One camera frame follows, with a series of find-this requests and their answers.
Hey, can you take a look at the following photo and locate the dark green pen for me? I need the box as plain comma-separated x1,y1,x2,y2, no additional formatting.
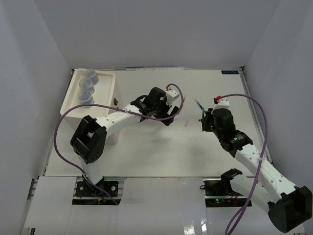
201,108,206,120

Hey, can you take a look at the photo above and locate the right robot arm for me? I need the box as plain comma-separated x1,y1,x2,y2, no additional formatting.
201,108,313,233

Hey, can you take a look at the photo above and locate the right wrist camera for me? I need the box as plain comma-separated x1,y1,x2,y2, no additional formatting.
213,96,230,110

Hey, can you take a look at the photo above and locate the blue table label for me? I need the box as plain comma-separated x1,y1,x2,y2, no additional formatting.
221,70,239,75

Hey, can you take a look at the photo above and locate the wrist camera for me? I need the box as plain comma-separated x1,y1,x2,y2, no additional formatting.
165,85,179,103
213,96,230,110

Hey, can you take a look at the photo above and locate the blue pen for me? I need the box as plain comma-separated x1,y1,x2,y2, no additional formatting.
194,98,205,111

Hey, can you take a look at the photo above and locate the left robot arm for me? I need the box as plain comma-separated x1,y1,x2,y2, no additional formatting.
70,87,180,195

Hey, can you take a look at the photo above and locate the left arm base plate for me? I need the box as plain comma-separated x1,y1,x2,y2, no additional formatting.
72,181,123,206

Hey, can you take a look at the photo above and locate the white three-drawer storage box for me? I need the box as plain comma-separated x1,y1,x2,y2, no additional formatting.
58,69,124,140

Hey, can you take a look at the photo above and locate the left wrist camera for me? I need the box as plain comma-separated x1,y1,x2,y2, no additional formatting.
165,85,179,103

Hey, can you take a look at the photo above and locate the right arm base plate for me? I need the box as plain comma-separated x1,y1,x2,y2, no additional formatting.
200,179,246,208

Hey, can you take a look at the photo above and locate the clear jar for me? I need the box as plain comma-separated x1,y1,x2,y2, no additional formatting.
77,90,95,107
85,69,99,85
79,78,95,94

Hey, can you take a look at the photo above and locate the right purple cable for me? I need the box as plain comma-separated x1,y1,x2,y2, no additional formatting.
220,94,268,235

